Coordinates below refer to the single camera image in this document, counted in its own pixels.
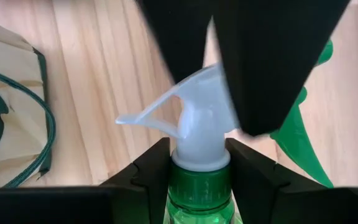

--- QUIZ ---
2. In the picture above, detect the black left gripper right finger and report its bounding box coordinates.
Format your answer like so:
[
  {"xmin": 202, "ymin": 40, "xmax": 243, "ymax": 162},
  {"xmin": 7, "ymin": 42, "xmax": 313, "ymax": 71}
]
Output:
[{"xmin": 225, "ymin": 138, "xmax": 326, "ymax": 224}]

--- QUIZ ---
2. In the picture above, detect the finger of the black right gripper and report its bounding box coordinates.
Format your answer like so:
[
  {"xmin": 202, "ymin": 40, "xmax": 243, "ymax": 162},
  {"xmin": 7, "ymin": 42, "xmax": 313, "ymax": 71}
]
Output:
[
  {"xmin": 135, "ymin": 0, "xmax": 217, "ymax": 84},
  {"xmin": 212, "ymin": 0, "xmax": 351, "ymax": 137}
]

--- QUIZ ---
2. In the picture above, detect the beige green gardening bag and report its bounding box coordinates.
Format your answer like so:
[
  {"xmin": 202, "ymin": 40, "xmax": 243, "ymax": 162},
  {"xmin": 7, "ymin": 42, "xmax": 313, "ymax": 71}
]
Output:
[{"xmin": 0, "ymin": 17, "xmax": 57, "ymax": 190}]

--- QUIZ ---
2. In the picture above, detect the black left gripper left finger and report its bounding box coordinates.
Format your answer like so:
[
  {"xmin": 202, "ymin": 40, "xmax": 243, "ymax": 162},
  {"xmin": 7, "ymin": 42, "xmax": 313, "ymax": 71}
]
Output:
[{"xmin": 99, "ymin": 138, "xmax": 171, "ymax": 224}]

